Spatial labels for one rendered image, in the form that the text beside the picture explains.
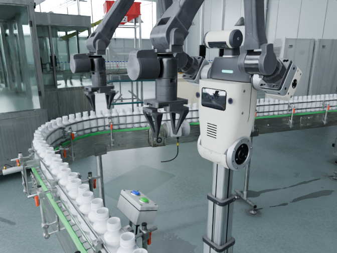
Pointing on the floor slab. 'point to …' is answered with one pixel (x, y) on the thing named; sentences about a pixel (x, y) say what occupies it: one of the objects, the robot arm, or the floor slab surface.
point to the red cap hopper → (133, 13)
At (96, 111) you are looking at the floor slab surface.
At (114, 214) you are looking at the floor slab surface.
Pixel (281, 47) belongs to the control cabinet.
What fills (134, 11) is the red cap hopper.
